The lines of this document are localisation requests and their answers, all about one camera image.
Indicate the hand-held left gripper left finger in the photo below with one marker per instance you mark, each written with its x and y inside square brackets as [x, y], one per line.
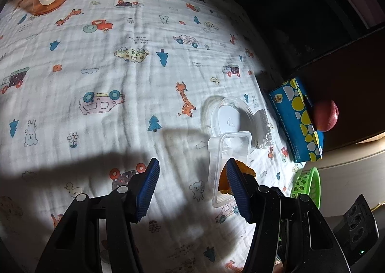
[147, 191]

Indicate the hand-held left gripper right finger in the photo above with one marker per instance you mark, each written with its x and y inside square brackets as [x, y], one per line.
[237, 188]

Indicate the orange peel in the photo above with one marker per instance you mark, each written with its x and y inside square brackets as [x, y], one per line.
[226, 182]

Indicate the clear rectangular plastic tray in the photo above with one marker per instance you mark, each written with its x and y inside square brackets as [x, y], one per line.
[216, 170]

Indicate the green plastic basket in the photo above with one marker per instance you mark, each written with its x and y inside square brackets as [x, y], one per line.
[303, 184]

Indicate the white foam bead sheet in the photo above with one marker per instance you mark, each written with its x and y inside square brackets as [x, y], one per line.
[264, 131]

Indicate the clear round plastic lid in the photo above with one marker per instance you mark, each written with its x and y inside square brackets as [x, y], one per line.
[228, 116]

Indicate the blue spotted tissue box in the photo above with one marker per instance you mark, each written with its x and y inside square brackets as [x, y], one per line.
[288, 122]

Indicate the beige cushioned furniture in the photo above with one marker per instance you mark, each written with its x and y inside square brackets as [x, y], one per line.
[352, 176]

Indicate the red apple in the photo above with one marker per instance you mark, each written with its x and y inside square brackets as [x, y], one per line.
[326, 115]

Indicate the black power strip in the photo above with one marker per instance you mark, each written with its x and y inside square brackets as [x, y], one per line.
[358, 224]

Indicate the white printed blanket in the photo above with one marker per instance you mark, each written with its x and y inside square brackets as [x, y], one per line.
[105, 50]

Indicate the brown cardboard box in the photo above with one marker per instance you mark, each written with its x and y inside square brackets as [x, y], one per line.
[346, 74]

